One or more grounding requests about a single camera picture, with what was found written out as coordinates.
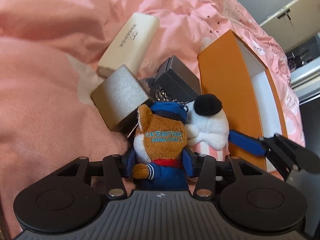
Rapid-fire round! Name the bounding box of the white dog plush black ear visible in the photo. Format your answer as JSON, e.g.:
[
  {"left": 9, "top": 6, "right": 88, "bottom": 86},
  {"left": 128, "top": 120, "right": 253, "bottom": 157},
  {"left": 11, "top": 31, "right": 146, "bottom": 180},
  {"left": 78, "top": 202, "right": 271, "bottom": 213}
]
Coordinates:
[{"left": 185, "top": 94, "right": 229, "bottom": 161}]

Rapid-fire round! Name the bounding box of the brown fox plush keychain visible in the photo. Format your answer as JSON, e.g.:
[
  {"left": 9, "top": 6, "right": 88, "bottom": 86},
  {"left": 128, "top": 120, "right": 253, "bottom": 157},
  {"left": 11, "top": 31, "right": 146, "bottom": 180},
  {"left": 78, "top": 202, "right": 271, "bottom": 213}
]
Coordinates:
[{"left": 132, "top": 102, "right": 189, "bottom": 191}]

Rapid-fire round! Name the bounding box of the orange cardboard box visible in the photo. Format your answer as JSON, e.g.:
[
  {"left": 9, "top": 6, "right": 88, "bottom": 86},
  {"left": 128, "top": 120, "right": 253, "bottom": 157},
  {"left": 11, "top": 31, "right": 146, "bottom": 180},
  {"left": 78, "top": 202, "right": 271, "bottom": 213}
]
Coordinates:
[{"left": 197, "top": 29, "right": 289, "bottom": 172}]

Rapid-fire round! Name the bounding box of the gold box with grey top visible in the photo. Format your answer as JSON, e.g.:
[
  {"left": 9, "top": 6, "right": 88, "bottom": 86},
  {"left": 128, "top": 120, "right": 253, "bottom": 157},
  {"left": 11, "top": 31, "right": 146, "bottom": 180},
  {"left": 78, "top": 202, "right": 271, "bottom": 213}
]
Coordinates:
[{"left": 91, "top": 65, "right": 152, "bottom": 134}]

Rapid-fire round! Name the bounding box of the dark grey small box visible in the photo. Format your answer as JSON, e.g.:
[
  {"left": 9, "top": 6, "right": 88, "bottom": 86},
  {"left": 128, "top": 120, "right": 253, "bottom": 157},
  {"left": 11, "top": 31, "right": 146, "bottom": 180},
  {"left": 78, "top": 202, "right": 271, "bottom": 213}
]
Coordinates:
[{"left": 148, "top": 56, "right": 202, "bottom": 102}]

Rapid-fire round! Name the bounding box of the cream rectangular box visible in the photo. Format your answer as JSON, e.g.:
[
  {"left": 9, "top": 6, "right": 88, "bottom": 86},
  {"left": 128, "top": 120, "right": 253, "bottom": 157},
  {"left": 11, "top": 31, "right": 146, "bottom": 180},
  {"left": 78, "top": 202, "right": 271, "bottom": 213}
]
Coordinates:
[{"left": 98, "top": 12, "right": 160, "bottom": 77}]

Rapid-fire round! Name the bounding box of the cream wardrobe door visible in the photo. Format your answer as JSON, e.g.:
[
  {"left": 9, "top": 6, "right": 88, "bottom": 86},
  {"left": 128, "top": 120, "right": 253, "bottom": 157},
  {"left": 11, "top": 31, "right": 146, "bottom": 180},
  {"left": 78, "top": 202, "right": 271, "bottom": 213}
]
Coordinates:
[{"left": 260, "top": 0, "right": 320, "bottom": 52}]

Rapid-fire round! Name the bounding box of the pink patterned bed quilt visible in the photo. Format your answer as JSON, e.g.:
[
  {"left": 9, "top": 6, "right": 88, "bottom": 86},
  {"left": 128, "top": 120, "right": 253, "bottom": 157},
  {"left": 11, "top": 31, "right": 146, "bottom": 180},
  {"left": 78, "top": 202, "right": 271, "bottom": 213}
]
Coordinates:
[{"left": 1, "top": 0, "right": 305, "bottom": 238}]

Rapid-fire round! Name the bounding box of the metal keychain ring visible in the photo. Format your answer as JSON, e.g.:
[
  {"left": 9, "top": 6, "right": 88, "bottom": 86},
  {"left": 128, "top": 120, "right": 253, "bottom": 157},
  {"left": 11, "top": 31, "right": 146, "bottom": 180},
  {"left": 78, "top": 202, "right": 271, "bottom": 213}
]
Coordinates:
[{"left": 154, "top": 88, "right": 173, "bottom": 103}]

